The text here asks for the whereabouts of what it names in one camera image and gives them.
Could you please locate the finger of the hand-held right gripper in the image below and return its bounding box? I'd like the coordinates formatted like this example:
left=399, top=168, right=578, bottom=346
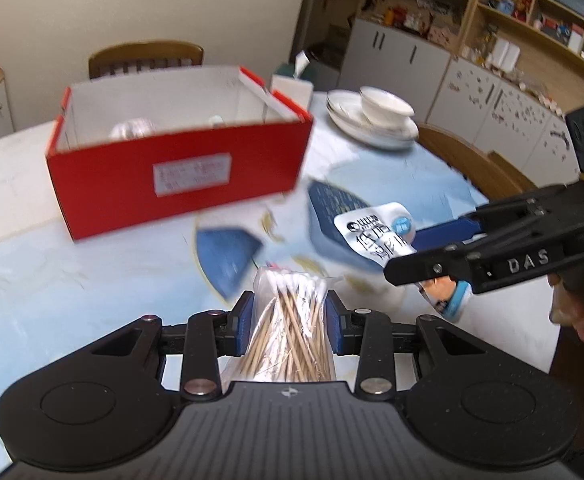
left=414, top=184, right=569, bottom=252
left=383, top=211, right=569, bottom=287

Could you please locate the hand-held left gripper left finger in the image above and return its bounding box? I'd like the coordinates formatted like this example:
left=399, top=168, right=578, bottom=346
left=89, top=290, right=255, bottom=402

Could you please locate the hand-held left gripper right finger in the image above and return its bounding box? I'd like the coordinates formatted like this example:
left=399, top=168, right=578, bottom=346
left=325, top=291, right=494, bottom=402

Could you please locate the clear bag of cotton swabs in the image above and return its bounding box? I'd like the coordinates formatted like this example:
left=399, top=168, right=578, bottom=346
left=220, top=266, right=341, bottom=394

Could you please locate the white and blue sachet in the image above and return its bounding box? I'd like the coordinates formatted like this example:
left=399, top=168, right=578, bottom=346
left=333, top=202, right=473, bottom=322

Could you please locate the red cardboard box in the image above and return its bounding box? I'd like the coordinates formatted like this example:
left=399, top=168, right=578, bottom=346
left=46, top=65, right=315, bottom=242

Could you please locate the marble patterned desktop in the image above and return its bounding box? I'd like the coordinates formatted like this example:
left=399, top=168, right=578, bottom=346
left=0, top=92, right=566, bottom=480

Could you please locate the light wooden chair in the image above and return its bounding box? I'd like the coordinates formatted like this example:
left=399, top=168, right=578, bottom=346
left=416, top=122, right=539, bottom=207

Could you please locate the white plate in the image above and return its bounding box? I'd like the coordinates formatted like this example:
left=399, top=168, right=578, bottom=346
left=329, top=110, right=419, bottom=151

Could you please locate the white bowl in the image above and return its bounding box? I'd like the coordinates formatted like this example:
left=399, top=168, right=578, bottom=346
left=359, top=86, right=415, bottom=129

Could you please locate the stack of white plates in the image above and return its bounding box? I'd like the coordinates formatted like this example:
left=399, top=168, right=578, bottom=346
left=326, top=90, right=417, bottom=136

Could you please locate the white tissue box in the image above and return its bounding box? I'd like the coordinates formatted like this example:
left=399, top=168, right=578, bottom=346
left=270, top=51, right=315, bottom=110

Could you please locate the dark wooden chair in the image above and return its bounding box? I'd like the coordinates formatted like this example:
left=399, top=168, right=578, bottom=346
left=88, top=40, right=205, bottom=80

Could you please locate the white wooden wall cabinet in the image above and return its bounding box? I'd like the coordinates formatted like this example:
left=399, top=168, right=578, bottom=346
left=341, top=0, right=584, bottom=192

